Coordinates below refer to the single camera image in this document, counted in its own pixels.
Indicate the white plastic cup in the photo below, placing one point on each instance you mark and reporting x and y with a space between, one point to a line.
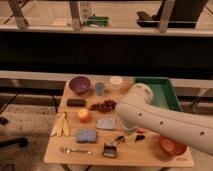
116 83

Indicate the red bowl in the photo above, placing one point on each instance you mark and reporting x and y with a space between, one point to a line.
171 147

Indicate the blue plastic cup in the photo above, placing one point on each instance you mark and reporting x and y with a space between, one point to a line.
99 88

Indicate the orange apple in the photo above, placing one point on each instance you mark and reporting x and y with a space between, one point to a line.
84 115

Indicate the silver fork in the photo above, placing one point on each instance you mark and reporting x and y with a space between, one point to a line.
69 150

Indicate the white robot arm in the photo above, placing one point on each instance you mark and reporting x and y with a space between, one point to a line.
135 110

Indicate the green box on shelf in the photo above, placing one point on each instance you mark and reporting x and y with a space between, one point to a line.
97 20

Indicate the grey blue cloth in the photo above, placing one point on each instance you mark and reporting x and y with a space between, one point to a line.
107 123

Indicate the green plastic tray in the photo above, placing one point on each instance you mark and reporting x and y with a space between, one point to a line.
164 94

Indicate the orange carrot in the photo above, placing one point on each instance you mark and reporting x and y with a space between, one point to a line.
141 130

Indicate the purple bowl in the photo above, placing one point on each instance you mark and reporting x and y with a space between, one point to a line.
80 84

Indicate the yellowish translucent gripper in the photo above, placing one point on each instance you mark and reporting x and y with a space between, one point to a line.
131 138

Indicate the bunch of dark grapes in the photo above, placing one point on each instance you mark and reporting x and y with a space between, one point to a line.
107 106

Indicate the black handled brush tool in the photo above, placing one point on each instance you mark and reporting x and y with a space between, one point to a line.
110 150

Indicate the blue sponge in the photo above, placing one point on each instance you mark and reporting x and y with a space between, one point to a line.
86 136

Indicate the black office chair base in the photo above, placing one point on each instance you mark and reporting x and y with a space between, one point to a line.
21 141

